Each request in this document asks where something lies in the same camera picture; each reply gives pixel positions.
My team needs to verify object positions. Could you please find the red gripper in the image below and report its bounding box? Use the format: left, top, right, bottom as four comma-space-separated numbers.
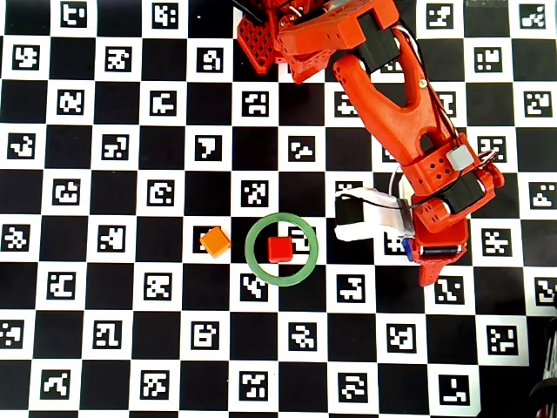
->
410, 202, 470, 288

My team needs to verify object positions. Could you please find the red cube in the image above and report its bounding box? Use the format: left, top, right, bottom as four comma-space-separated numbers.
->
266, 235, 294, 264

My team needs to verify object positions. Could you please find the orange cube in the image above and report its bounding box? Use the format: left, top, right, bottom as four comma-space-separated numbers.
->
198, 226, 232, 260

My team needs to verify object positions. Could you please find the black white marker checkerboard mat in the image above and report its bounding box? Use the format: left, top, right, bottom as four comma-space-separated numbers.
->
0, 0, 557, 418

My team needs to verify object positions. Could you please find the thin black camera wire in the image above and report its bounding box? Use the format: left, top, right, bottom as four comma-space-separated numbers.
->
341, 193, 440, 210

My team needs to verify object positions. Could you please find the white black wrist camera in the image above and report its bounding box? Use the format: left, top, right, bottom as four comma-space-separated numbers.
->
333, 187, 413, 243

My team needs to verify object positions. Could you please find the green flat ring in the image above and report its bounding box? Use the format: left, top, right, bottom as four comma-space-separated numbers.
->
244, 212, 320, 288

